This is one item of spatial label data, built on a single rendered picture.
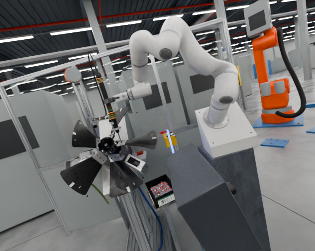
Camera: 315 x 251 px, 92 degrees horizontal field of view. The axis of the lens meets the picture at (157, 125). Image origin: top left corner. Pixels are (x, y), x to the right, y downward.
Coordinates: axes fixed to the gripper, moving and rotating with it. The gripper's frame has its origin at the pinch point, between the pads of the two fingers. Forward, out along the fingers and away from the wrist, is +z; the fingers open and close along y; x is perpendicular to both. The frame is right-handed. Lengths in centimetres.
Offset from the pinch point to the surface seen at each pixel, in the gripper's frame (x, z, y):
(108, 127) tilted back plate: -21.8, 17.0, 37.0
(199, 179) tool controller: -26, -35, -79
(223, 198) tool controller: -28, -38, -83
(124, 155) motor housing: -42.5, 2.5, 4.4
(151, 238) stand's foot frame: -143, 9, 24
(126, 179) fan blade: -52, 0, -17
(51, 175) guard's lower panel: -64, 115, 71
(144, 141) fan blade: -33.9, -17.0, -4.4
